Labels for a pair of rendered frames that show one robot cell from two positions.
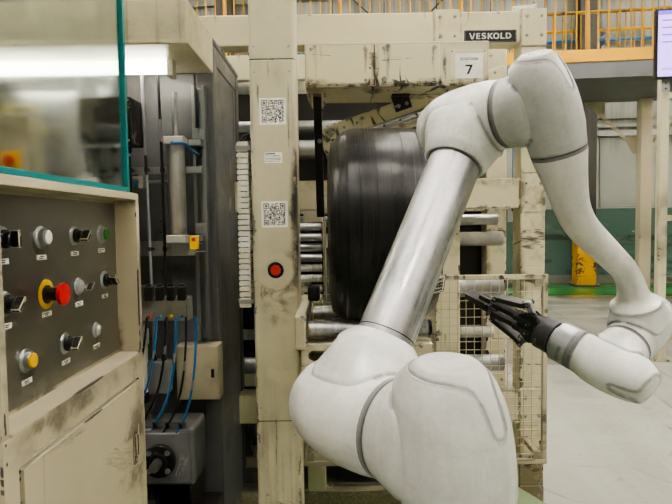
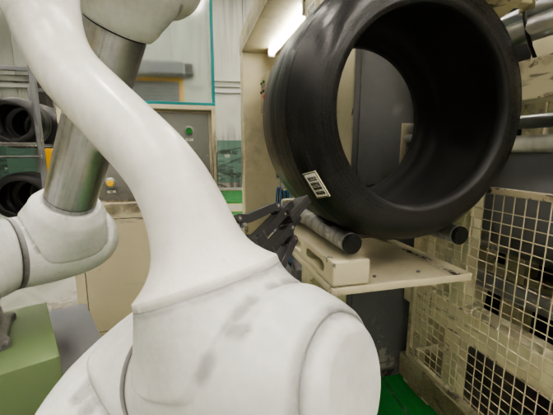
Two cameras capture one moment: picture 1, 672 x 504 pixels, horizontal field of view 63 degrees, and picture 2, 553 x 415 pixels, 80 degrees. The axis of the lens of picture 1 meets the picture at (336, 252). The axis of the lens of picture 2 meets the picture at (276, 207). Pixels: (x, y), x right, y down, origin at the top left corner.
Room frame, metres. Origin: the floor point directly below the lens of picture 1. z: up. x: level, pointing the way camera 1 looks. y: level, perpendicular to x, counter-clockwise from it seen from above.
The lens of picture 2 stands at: (1.18, -0.87, 1.10)
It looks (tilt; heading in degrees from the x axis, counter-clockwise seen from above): 10 degrees down; 75
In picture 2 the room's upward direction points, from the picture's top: straight up
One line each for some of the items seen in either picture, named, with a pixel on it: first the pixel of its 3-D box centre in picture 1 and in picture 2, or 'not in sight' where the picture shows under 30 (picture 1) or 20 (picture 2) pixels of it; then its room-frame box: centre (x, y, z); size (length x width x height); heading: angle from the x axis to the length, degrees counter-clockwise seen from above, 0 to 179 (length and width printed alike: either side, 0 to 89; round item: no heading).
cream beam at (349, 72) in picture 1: (393, 74); not in sight; (1.95, -0.21, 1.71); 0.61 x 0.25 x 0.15; 90
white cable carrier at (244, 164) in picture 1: (246, 225); not in sight; (1.61, 0.26, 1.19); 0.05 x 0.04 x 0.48; 0
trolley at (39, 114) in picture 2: not in sight; (40, 161); (-0.55, 3.69, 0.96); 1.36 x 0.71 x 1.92; 84
